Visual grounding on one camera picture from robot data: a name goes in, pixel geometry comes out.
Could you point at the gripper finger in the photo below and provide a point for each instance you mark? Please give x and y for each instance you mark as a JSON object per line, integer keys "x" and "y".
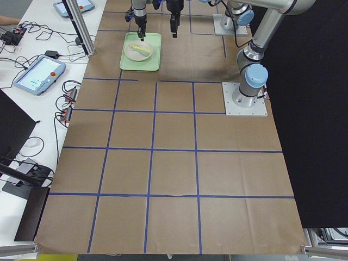
{"x": 141, "y": 32}
{"x": 174, "y": 24}

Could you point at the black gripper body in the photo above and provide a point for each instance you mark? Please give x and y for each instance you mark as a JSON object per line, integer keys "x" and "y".
{"x": 174, "y": 8}
{"x": 140, "y": 20}

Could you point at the yellow plastic fork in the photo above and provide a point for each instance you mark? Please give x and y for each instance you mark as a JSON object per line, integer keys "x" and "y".
{"x": 143, "y": 51}

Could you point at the white round plate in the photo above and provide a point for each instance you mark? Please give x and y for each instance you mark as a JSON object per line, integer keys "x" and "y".
{"x": 133, "y": 55}

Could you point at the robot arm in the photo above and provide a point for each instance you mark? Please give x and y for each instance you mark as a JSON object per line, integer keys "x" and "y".
{"x": 253, "y": 74}
{"x": 238, "y": 14}

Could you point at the pale green plastic spoon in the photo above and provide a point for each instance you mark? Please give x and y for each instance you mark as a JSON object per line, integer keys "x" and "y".
{"x": 146, "y": 47}

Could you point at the light green tray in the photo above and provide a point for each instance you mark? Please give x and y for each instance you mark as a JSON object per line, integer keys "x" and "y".
{"x": 152, "y": 63}

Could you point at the black power adapter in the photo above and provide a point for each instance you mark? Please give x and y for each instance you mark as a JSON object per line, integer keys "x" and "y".
{"x": 52, "y": 54}

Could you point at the near teach pendant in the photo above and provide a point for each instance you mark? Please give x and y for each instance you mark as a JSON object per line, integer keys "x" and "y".
{"x": 41, "y": 74}

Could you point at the brown paper table cover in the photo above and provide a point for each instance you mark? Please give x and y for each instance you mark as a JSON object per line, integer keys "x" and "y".
{"x": 151, "y": 162}

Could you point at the black monitor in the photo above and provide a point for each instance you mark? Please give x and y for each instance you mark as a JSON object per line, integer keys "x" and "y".
{"x": 16, "y": 127}

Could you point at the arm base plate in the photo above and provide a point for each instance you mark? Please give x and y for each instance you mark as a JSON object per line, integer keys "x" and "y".
{"x": 223, "y": 25}
{"x": 237, "y": 104}

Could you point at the aluminium frame post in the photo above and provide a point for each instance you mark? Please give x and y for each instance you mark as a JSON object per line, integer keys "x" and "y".
{"x": 79, "y": 25}

